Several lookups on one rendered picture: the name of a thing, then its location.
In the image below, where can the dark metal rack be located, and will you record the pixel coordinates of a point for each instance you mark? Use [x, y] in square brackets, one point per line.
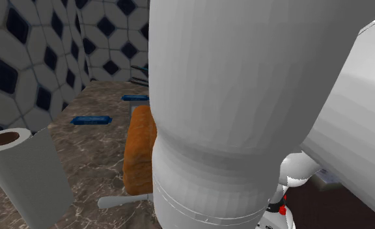
[140, 81]

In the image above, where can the blue flat packet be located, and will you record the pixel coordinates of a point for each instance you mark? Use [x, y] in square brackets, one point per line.
[135, 97]
[91, 120]

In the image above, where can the brown bread loaf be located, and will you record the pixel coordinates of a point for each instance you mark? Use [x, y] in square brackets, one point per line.
[139, 149]

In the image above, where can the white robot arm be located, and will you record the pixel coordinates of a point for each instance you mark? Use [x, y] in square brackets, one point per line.
[222, 95]

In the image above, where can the grey box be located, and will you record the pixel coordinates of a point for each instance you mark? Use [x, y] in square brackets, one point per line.
[136, 104]

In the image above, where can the white paper towel roll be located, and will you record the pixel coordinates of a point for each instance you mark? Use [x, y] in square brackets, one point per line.
[28, 177]

